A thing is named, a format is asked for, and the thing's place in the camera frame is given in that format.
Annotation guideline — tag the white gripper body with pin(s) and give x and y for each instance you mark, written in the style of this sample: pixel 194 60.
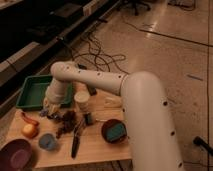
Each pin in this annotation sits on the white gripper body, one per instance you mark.
pixel 51 100

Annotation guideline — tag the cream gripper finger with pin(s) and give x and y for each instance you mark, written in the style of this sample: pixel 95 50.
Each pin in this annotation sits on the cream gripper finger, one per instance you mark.
pixel 52 108

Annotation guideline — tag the grey blue towel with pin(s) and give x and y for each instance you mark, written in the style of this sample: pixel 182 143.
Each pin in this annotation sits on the grey blue towel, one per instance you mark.
pixel 45 113

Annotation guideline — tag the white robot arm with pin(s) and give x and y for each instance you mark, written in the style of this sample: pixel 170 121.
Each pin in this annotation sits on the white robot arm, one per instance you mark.
pixel 152 136

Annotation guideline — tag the small metal cup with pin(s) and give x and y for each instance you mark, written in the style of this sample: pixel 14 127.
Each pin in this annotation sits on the small metal cup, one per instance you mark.
pixel 54 117

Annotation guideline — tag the white plastic cup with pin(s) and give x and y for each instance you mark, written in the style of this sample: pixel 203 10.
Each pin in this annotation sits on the white plastic cup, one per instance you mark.
pixel 82 99

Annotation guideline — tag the green plastic tray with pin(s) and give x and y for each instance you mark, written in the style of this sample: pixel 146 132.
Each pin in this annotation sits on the green plastic tray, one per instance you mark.
pixel 32 94

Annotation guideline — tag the bunch of dark grapes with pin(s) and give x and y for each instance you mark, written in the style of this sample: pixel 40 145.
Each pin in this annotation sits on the bunch of dark grapes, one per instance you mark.
pixel 68 123

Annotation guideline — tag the red chili pepper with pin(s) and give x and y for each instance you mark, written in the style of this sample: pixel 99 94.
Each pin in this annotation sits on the red chili pepper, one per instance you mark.
pixel 28 119

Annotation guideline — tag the blue small bowl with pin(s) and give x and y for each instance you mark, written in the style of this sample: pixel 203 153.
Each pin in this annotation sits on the blue small bowl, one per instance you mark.
pixel 47 142

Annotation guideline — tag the small dark can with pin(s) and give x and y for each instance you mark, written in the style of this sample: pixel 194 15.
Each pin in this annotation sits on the small dark can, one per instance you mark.
pixel 88 119

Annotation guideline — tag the black remote control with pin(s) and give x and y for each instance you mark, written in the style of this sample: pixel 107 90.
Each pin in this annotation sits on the black remote control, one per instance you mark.
pixel 92 91

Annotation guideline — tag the black power adapter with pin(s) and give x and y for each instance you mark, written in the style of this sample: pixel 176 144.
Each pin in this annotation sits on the black power adapter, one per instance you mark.
pixel 82 67

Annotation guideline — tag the wooden table board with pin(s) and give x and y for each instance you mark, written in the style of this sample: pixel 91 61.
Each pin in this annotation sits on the wooden table board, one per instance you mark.
pixel 92 147

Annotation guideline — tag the purple bowl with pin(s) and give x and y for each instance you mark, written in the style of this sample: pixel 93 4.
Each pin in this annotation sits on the purple bowl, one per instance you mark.
pixel 15 155

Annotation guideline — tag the dark bowl with teal sponge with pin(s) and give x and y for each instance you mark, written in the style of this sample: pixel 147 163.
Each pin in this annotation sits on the dark bowl with teal sponge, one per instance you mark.
pixel 113 131

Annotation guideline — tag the black handled knife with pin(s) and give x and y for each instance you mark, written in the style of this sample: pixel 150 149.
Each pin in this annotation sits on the black handled knife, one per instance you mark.
pixel 76 140

